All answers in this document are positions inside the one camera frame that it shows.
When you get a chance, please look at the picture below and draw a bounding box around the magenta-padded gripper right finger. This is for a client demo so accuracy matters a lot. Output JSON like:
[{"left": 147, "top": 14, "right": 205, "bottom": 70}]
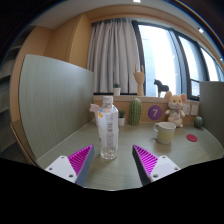
[{"left": 131, "top": 144, "right": 181, "bottom": 187}]

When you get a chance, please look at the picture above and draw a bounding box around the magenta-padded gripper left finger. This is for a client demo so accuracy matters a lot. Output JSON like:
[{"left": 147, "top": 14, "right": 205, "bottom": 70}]
[{"left": 44, "top": 144, "right": 96, "bottom": 188}]

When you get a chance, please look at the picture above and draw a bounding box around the clear plastic water bottle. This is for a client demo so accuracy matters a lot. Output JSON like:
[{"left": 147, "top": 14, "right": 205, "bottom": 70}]
[{"left": 97, "top": 95, "right": 120, "bottom": 161}]

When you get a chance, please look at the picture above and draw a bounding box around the pale yellow mug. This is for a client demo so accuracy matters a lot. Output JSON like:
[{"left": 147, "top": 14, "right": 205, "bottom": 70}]
[{"left": 152, "top": 121, "right": 177, "bottom": 145}]

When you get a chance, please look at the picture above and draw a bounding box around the flat round red coaster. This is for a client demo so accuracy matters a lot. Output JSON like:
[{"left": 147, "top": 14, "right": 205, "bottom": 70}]
[{"left": 185, "top": 133, "right": 198, "bottom": 143}]

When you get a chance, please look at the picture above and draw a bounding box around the purple round number disc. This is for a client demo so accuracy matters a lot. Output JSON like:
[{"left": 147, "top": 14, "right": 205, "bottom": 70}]
[{"left": 147, "top": 104, "right": 163, "bottom": 121}]

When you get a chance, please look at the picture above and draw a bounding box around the small round green cactus figure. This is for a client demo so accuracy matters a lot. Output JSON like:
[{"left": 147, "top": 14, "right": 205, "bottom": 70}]
[{"left": 193, "top": 115, "right": 204, "bottom": 129}]

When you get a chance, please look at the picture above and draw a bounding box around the beige plush mouse toy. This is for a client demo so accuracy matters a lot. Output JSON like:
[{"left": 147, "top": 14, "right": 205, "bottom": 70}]
[{"left": 163, "top": 90, "right": 188, "bottom": 128}]

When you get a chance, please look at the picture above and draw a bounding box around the tall green cactus figure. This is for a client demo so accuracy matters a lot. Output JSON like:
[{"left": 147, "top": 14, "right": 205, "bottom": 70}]
[{"left": 128, "top": 97, "right": 143, "bottom": 127}]

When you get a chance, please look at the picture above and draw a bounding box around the small plant in white pot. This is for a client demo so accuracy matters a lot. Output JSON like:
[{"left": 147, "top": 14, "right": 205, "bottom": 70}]
[
  {"left": 112, "top": 82, "right": 122, "bottom": 97},
  {"left": 117, "top": 109, "right": 127, "bottom": 127}
]

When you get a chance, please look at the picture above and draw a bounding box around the grey-green desk partition panel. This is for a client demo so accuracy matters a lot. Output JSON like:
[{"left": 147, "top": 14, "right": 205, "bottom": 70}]
[
  {"left": 18, "top": 54, "right": 95, "bottom": 160},
  {"left": 199, "top": 80, "right": 224, "bottom": 148}
]

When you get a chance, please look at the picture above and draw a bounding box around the pink horse figure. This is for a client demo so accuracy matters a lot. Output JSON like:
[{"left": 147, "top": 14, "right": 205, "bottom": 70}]
[{"left": 89, "top": 103, "right": 101, "bottom": 127}]

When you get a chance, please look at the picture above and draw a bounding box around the black horse figure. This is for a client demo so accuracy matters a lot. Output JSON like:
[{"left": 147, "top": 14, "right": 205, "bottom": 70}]
[{"left": 153, "top": 78, "right": 170, "bottom": 98}]

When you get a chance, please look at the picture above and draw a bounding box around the wooden hand model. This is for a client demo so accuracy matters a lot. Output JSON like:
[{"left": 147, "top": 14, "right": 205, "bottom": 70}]
[{"left": 132, "top": 63, "right": 146, "bottom": 97}]

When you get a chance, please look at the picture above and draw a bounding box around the grey curtain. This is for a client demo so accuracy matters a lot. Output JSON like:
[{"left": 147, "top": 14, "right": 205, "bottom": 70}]
[{"left": 87, "top": 18, "right": 141, "bottom": 94}]

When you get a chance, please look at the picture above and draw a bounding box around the white wall socket plate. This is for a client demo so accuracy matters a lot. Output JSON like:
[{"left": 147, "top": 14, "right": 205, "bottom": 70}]
[
  {"left": 190, "top": 104, "right": 200, "bottom": 117},
  {"left": 182, "top": 103, "right": 191, "bottom": 116}
]

